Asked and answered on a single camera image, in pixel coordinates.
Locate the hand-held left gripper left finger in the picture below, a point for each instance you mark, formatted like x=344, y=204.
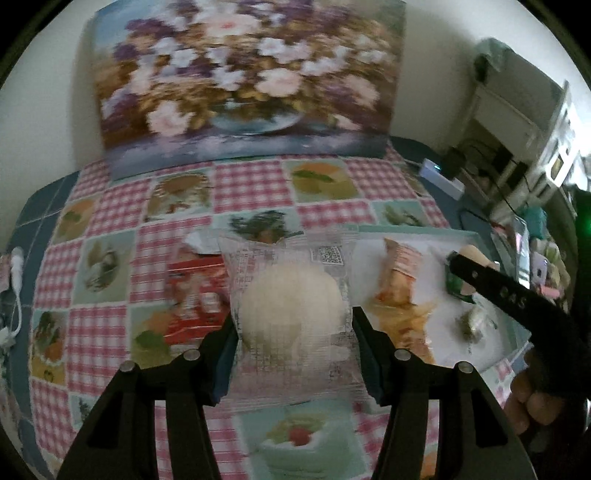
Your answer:
x=224, y=364

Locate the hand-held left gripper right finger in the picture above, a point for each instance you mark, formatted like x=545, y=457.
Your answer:
x=369, y=364

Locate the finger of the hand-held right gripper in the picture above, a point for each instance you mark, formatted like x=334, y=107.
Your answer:
x=471, y=272

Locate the green snack packet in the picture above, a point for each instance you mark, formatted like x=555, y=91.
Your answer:
x=457, y=284

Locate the yellow cake packet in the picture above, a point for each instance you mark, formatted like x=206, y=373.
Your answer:
x=406, y=330

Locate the clear packet with white pastry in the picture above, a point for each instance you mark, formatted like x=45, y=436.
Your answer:
x=475, y=325

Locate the white tray with teal rim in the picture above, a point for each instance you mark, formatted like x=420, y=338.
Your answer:
x=438, y=332

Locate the pink orange biscuit packet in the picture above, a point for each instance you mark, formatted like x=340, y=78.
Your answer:
x=401, y=272

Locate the red snack packet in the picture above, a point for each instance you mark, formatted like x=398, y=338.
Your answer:
x=194, y=295

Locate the round white cake packet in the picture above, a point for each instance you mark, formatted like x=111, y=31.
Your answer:
x=291, y=309

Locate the white green printed packet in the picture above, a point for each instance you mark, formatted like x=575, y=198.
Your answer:
x=203, y=242

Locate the person's right hand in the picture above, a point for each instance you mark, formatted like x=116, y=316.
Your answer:
x=531, y=406

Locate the white power strip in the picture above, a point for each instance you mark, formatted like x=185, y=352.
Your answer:
x=438, y=177

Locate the black plug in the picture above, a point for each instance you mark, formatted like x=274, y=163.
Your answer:
x=455, y=161

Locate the pink checked tablecloth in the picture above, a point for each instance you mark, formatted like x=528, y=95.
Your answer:
x=106, y=332

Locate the white shelf unit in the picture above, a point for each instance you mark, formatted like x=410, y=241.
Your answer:
x=517, y=106

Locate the flower painting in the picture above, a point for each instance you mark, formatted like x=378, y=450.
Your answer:
x=249, y=78

